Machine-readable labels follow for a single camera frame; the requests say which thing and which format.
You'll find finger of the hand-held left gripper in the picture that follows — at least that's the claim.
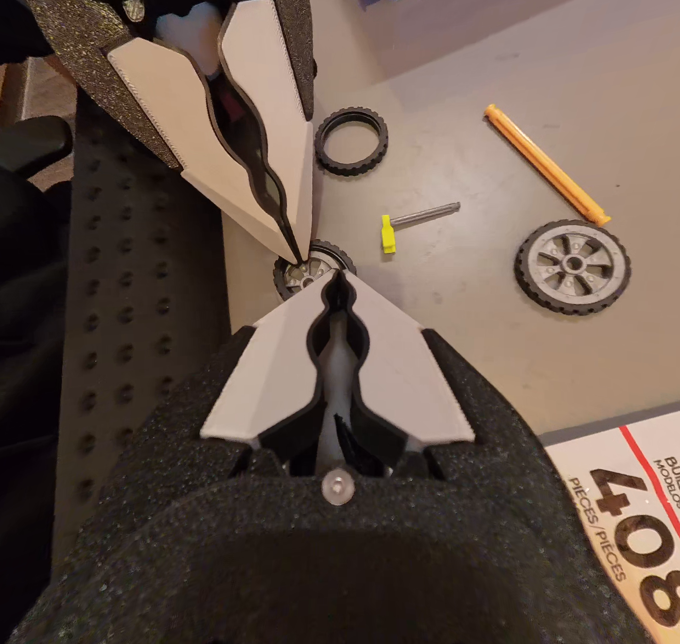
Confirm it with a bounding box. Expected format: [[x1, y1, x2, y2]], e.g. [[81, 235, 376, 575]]
[[218, 0, 315, 263], [108, 37, 304, 263]]

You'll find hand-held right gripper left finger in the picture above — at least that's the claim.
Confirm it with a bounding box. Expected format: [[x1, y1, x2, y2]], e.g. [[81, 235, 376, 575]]
[[200, 271, 341, 477]]

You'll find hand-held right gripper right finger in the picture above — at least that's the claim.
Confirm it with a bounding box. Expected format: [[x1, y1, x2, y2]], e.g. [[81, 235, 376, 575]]
[[341, 271, 477, 477]]

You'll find black rubber tire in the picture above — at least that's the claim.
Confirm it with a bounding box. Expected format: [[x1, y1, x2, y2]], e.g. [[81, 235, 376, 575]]
[[313, 106, 390, 178]]

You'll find grey toy wheel black tire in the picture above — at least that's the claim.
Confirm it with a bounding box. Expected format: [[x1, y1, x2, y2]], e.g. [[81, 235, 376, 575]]
[[513, 219, 633, 316], [272, 239, 358, 303]]

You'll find grey rod with yellow connector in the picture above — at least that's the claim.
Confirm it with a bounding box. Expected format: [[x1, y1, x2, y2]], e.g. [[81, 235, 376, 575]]
[[380, 202, 462, 255]]

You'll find long orange rod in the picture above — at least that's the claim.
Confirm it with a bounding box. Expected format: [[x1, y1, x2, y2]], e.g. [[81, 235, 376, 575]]
[[483, 103, 613, 228]]

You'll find black perforated pad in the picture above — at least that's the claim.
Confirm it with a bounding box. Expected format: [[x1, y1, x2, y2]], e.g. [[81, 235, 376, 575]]
[[53, 91, 234, 549]]

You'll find K'nex building set booklet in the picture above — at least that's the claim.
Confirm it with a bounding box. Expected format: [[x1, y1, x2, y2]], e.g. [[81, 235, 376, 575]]
[[543, 409, 680, 644]]

